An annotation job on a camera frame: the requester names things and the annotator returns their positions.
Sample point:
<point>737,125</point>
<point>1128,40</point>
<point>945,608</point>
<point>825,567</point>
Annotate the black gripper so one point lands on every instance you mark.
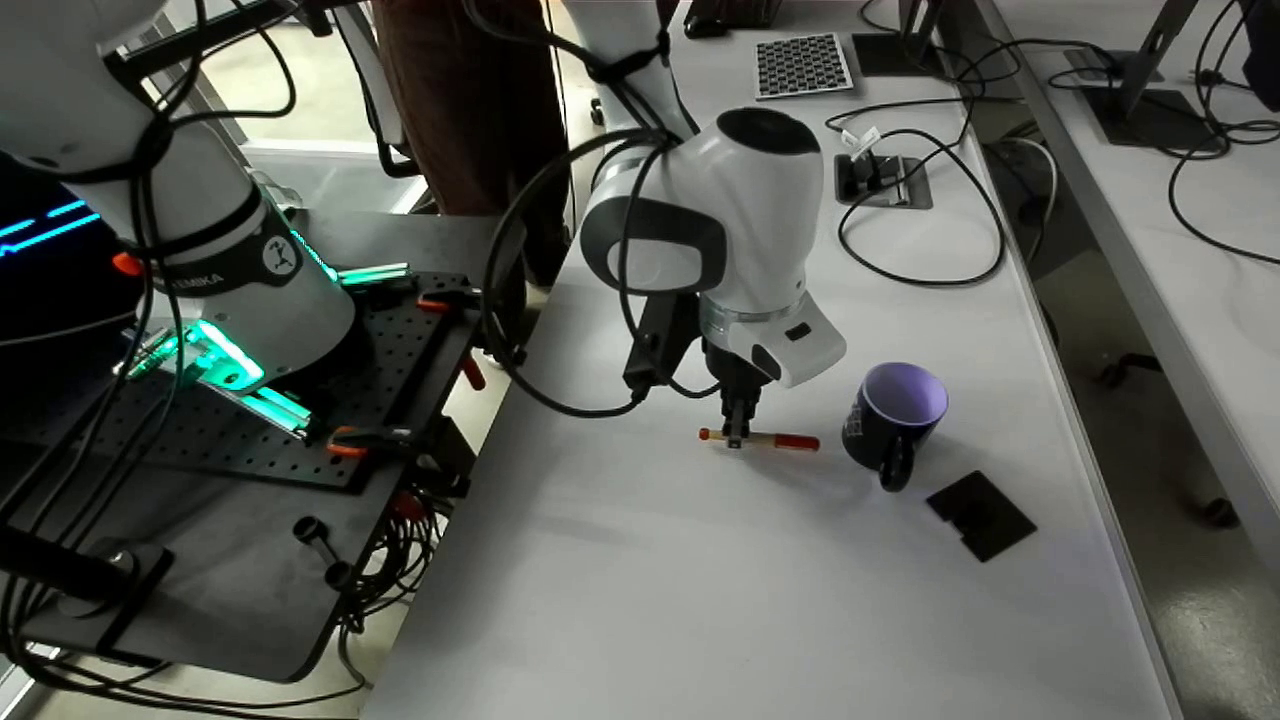
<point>740,364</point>

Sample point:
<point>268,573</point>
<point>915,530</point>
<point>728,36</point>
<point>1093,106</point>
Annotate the orange red pen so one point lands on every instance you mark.
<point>794,443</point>

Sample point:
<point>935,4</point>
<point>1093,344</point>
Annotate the black mug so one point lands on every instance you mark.
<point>883,432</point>

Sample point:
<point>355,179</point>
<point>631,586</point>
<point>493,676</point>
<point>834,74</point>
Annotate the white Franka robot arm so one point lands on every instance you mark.
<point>763,200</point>

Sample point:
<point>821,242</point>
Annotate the black flat square plate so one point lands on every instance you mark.
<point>981,519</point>

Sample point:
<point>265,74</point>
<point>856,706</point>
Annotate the table power outlet box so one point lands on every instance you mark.
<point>883,179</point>

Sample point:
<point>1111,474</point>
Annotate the perforated grey pad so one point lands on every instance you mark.
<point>807,64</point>

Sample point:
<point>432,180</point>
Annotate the black rectangular pad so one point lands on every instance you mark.
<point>893,53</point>

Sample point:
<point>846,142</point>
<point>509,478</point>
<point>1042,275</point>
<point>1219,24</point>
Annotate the white adjacent desk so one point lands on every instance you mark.
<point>1201,334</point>

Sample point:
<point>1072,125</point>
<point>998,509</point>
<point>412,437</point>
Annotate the black monitor stand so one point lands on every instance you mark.
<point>1155,117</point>

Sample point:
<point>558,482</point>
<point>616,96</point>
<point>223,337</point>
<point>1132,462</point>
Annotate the black mounting breadboard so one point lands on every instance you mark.
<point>242,586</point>

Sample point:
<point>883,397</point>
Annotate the orange clamp knob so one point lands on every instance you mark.
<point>126,265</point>

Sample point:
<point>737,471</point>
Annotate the black box blue light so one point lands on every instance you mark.
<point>52,265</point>

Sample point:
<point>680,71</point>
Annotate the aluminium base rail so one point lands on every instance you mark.
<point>226,364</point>

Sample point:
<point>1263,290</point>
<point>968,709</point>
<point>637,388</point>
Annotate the black metal frame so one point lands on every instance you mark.
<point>201,32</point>

